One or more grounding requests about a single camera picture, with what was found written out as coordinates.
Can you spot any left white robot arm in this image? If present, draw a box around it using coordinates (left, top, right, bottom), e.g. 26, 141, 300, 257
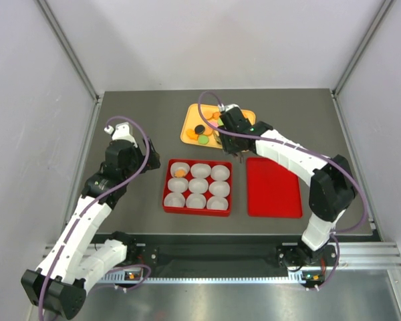
21, 116, 160, 320

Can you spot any white paper cup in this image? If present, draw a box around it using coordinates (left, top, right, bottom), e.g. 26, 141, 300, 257
186, 193, 207, 209
167, 178, 188, 193
170, 162, 190, 178
211, 165, 231, 181
190, 163, 211, 179
209, 181, 231, 198
207, 196, 229, 211
163, 192, 185, 208
188, 178, 209, 194

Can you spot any black sandwich cookie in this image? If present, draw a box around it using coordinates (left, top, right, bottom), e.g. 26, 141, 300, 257
194, 124, 205, 135

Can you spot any red compartment box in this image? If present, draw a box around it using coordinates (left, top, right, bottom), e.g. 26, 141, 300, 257
162, 158, 233, 217

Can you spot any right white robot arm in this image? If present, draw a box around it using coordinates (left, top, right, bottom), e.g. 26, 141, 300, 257
218, 104, 357, 265

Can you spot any red box lid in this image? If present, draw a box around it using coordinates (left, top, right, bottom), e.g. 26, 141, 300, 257
246, 157, 303, 219

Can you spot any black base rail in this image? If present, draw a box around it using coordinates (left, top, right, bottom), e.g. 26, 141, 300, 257
90, 232, 342, 278

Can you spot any purple cable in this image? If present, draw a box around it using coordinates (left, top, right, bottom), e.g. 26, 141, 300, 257
38, 115, 153, 320
198, 91, 369, 292

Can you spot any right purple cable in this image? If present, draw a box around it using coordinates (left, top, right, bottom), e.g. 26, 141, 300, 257
198, 91, 369, 292

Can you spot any orange star cookie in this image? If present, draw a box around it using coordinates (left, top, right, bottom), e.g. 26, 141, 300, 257
186, 128, 198, 140

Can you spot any orange round cookie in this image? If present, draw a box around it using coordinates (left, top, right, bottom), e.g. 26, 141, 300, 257
203, 127, 213, 136
203, 112, 213, 120

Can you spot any green round cookie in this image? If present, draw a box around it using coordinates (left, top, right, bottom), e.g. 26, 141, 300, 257
197, 134, 209, 145

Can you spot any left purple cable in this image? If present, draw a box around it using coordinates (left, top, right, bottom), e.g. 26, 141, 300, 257
38, 115, 153, 320

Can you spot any orange plastic tray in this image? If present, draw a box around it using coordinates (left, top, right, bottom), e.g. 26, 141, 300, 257
179, 103, 257, 153

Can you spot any orange flower cookie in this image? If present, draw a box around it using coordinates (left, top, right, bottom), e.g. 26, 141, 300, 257
174, 169, 186, 178

